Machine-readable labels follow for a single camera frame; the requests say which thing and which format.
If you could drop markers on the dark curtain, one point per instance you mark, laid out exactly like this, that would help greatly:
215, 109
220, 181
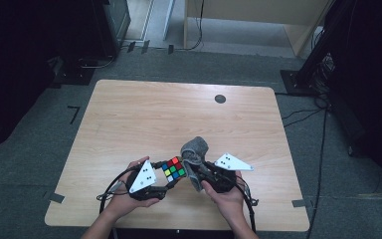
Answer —
20, 66
371, 83

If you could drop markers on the dark round table grommet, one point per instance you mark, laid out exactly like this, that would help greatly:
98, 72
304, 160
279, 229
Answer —
220, 99

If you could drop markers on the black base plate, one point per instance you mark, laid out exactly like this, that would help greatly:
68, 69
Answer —
73, 76

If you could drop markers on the short black floor tape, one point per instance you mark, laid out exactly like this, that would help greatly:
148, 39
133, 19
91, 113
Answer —
170, 49
131, 46
145, 46

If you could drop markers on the grey cloth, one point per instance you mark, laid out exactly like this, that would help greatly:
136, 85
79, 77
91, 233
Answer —
194, 152

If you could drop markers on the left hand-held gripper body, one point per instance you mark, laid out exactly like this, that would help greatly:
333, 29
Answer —
142, 179

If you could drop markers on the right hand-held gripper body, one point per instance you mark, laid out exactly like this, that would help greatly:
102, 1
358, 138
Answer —
224, 176

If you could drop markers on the white post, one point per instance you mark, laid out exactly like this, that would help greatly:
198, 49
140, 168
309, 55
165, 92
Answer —
168, 16

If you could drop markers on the black cabinet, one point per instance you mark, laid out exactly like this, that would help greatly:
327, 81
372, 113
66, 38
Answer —
112, 23

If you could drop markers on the multicoloured puzzle cube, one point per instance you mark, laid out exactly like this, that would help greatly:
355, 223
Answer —
174, 169

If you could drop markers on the person's left hand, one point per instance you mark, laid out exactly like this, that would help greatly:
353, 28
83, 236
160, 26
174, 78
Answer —
124, 199

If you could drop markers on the black angled floor tape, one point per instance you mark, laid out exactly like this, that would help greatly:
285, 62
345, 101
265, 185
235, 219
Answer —
75, 114

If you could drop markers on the grey floor tape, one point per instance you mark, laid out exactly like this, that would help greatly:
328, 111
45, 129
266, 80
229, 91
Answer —
299, 203
57, 198

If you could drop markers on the light wooden desk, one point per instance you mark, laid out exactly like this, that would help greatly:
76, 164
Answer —
245, 10

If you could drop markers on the black metal stand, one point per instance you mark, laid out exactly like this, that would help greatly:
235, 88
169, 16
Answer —
298, 83

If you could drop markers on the person's right hand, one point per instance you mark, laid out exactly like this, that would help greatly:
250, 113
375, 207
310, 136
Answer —
227, 202

